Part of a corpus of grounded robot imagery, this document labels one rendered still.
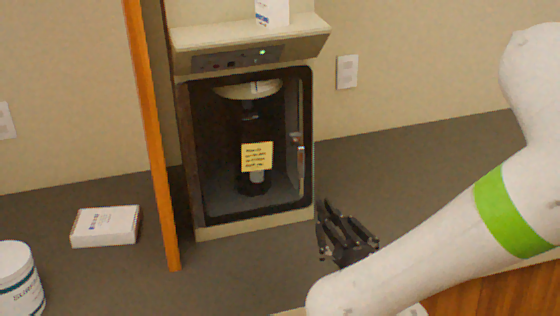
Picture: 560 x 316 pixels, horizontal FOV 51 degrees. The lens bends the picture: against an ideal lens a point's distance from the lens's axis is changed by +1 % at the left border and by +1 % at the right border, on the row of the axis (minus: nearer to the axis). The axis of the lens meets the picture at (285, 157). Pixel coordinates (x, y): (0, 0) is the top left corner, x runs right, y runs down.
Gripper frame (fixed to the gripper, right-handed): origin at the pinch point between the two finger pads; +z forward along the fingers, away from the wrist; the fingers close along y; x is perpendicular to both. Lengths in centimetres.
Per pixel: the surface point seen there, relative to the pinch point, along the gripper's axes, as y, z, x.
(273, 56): 6.5, 17.4, -30.2
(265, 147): 7.9, 22.1, -5.7
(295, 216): 0.0, 23.6, 17.6
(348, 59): -31, 66, -7
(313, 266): 1.0, 5.8, 19.9
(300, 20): 0.3, 17.8, -37.3
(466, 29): -73, 67, -12
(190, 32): 23.4, 18.3, -37.0
